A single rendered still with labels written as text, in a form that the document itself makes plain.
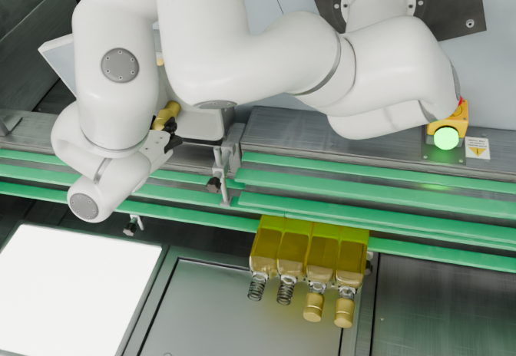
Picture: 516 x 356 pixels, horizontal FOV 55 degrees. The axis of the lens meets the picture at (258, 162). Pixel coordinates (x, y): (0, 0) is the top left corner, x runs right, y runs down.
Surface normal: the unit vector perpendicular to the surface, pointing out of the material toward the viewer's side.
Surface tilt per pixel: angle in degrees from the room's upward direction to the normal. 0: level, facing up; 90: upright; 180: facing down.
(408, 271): 89
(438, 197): 90
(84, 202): 16
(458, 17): 2
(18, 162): 90
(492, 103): 0
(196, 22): 62
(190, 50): 53
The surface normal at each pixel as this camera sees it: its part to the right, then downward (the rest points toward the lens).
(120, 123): 0.09, 0.95
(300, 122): -0.07, -0.70
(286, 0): -0.24, 0.71
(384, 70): -0.40, 0.43
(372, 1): -0.30, -0.68
